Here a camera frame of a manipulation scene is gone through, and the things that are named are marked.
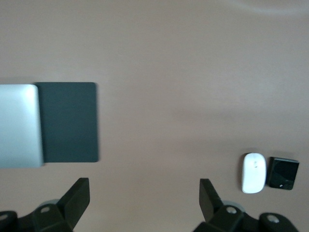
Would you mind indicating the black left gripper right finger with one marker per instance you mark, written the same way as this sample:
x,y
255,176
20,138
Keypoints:
x,y
210,205

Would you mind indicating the black mouse pad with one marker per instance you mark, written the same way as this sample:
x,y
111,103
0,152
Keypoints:
x,y
70,120

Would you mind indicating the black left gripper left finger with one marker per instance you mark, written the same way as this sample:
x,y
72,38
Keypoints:
x,y
70,203

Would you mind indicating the brown table mat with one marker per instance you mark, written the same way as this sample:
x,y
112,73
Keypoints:
x,y
154,48

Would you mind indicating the black phone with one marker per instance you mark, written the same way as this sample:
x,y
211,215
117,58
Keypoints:
x,y
283,172

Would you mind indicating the white computer mouse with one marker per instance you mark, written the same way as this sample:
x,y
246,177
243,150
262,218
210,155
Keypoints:
x,y
254,174

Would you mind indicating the silver laptop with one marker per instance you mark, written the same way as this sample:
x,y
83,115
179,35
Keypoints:
x,y
19,125

